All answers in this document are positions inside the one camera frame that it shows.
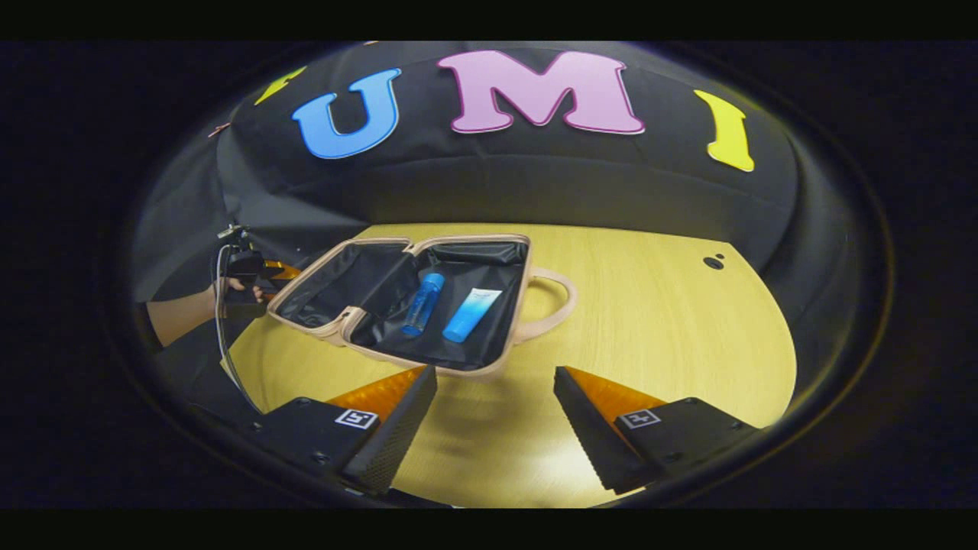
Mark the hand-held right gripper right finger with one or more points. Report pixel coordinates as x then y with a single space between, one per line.
588 435

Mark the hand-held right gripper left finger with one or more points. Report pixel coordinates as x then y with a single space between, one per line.
397 435

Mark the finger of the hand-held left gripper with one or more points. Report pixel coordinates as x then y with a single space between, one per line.
281 270

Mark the pink suitcase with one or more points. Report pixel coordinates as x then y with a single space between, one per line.
382 290

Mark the blue skin care bottle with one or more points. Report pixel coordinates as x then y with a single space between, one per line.
424 304

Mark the blue and white tube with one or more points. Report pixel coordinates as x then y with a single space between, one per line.
467 317

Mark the brown backdrop clip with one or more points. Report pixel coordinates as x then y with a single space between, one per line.
219 130

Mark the black backdrop cloth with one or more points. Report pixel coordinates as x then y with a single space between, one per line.
535 176

